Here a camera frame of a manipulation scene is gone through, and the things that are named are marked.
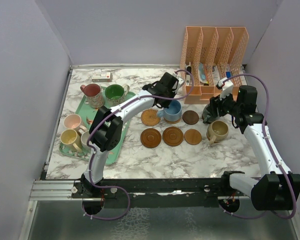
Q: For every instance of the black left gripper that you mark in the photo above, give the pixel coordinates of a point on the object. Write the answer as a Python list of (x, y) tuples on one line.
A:
[(165, 104)]

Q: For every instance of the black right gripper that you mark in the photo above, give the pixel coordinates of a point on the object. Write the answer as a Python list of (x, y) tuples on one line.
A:
[(216, 102)]

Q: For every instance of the grey mug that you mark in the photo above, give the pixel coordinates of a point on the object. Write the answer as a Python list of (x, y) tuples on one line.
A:
[(207, 116)]

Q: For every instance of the blue mug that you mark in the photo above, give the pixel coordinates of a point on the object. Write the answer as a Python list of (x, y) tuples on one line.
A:
[(173, 112)]

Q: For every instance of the tan mug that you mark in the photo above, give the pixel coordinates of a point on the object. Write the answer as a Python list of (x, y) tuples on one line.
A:
[(217, 132)]

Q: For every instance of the woven rattan coaster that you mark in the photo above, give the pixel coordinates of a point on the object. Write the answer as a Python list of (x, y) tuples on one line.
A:
[(149, 117), (172, 122)]

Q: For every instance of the dark walnut coaster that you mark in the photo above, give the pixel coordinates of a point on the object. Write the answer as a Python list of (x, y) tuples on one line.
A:
[(190, 117)]

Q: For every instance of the brown ringed wooden coaster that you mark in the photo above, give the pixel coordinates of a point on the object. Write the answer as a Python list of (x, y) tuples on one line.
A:
[(150, 138)]

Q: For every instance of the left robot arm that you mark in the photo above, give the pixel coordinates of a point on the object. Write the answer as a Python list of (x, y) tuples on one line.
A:
[(106, 129)]

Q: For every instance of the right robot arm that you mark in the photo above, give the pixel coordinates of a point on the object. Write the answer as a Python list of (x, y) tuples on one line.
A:
[(279, 188)]

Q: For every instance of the black grey marker pen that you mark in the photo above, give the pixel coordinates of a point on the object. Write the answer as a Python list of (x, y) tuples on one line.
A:
[(188, 77)]

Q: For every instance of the white printed packet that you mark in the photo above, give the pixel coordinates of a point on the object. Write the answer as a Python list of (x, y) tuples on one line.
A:
[(215, 74)]

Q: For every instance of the white blue packet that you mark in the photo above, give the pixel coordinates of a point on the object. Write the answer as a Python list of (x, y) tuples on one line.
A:
[(202, 75)]

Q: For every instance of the green floral mug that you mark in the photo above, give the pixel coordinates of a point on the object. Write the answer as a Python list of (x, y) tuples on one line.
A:
[(115, 94)]

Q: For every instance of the peach plastic file organizer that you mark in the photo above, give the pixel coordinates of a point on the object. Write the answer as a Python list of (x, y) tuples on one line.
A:
[(209, 45)]

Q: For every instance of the small white red box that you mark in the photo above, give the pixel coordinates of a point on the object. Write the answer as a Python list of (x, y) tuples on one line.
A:
[(102, 77)]

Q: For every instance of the red floral mug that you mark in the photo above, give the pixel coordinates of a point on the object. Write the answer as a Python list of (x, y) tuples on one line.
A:
[(93, 94)]

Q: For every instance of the white cream mug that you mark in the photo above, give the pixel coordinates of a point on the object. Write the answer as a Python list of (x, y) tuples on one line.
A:
[(84, 139)]

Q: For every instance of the pink mug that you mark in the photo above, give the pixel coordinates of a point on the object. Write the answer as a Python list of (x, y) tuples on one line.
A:
[(75, 122)]

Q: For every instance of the yellow mug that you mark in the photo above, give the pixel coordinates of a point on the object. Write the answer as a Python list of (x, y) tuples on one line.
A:
[(71, 139)]

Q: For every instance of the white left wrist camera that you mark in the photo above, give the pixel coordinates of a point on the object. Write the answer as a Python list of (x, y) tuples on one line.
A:
[(178, 84)]

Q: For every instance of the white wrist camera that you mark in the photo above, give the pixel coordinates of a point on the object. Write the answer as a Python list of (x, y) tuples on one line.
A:
[(178, 84), (226, 87)]

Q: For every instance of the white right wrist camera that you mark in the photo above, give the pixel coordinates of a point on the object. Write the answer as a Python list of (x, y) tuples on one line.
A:
[(226, 87)]

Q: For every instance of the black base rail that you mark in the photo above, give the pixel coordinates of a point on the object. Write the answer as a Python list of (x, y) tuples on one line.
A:
[(154, 192)]

